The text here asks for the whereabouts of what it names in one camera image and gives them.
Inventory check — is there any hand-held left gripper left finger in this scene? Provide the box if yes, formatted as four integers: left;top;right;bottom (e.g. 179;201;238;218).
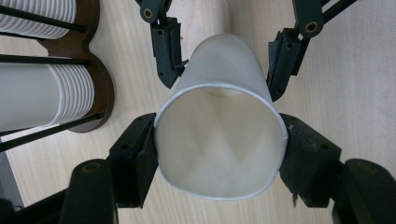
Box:
108;112;160;209

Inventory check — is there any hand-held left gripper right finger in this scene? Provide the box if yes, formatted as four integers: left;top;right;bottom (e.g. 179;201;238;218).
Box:
278;113;344;209

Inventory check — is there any dark brown cup holder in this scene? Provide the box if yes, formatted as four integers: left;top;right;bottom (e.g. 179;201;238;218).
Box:
0;0;116;153

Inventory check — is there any single white paper cup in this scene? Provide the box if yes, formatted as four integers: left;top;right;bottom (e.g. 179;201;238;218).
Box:
153;33;290;201

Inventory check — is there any short stack of white cups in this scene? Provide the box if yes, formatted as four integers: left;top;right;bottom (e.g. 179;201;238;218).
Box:
0;63;96;138

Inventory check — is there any tall stack of white cups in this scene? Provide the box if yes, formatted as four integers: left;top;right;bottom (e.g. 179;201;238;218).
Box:
0;0;78;40

